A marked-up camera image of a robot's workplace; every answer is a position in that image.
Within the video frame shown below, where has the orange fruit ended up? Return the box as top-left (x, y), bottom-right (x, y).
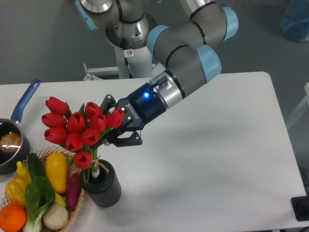
top-left (0, 204), bottom-right (27, 232)

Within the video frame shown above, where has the beige mushroom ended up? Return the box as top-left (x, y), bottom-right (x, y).
top-left (43, 203), bottom-right (69, 230)

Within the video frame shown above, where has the green cucumber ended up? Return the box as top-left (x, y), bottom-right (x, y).
top-left (27, 153), bottom-right (46, 179)

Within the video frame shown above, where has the red tulip bouquet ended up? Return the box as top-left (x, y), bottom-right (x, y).
top-left (42, 97), bottom-right (125, 182)

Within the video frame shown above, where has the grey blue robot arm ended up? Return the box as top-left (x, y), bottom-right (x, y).
top-left (75, 0), bottom-right (239, 148)

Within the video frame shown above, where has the blue translucent container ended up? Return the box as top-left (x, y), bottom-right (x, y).
top-left (280, 0), bottom-right (309, 42)

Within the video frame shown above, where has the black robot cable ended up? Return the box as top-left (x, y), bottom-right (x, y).
top-left (121, 37), bottom-right (134, 79)

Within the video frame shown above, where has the woven wicker basket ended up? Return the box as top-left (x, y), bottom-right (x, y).
top-left (0, 146), bottom-right (85, 232)

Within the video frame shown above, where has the dark grey ribbed vase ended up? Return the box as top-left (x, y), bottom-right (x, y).
top-left (80, 159), bottom-right (121, 208)

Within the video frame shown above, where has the yellow bell pepper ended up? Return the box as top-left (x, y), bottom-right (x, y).
top-left (5, 177), bottom-right (26, 206)

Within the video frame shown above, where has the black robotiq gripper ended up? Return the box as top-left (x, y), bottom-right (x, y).
top-left (100, 83), bottom-right (167, 147)

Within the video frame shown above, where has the white frame at right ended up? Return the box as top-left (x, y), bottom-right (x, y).
top-left (285, 83), bottom-right (309, 130)

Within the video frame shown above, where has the green bok choy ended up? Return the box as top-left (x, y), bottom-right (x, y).
top-left (23, 176), bottom-right (55, 232)

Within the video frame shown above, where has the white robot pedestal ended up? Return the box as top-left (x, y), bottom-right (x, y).
top-left (83, 13), bottom-right (167, 81)

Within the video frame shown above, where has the yellow corn cob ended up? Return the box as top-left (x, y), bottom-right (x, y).
top-left (54, 192), bottom-right (66, 207)

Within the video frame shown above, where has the brown bread bun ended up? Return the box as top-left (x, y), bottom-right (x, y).
top-left (0, 132), bottom-right (21, 153)

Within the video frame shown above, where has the black device at edge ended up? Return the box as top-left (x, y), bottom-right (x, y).
top-left (291, 196), bottom-right (309, 221)

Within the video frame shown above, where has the blue handled saucepan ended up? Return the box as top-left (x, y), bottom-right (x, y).
top-left (0, 79), bottom-right (41, 174)

